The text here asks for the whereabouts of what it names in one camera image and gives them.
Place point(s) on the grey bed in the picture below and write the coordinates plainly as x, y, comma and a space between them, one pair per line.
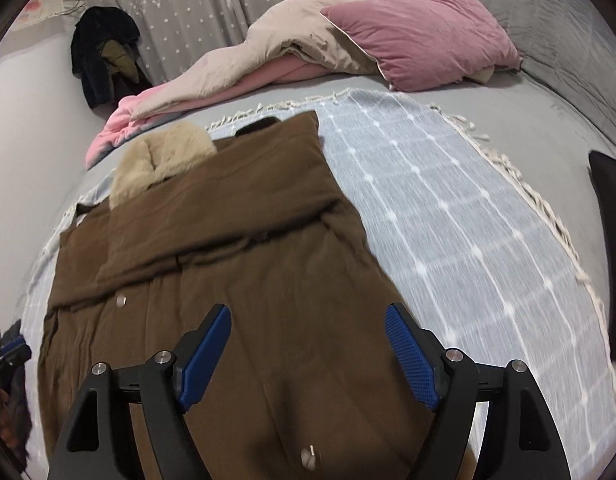
513, 125

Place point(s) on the beige duvet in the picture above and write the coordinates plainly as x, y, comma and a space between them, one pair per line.
288, 30

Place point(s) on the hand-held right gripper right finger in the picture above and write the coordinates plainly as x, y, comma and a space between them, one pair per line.
413, 360

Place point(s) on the grey checked blanket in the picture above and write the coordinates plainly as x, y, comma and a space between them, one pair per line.
463, 240

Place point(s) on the dark cloth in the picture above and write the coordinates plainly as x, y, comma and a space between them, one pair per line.
613, 210

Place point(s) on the olive hanging garment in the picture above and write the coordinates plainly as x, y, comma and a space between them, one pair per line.
120, 60

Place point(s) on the black hanging jacket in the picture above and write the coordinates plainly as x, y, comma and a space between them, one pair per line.
93, 35

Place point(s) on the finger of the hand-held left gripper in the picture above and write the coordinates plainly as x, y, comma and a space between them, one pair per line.
10, 352

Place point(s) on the grey star-patterned curtain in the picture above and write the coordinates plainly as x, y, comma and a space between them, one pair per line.
188, 10

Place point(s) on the pink blanket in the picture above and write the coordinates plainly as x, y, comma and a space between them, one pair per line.
113, 127

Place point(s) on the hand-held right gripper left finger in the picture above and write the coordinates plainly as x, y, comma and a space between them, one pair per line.
205, 360

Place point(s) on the black puffer jacket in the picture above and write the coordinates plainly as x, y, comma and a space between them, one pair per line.
13, 410

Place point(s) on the wall poster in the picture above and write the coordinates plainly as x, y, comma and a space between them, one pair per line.
38, 7

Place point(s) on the brown coat with fur collar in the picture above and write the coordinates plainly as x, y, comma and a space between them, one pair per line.
268, 260

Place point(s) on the pink pillow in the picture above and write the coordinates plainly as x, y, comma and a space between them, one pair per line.
418, 35

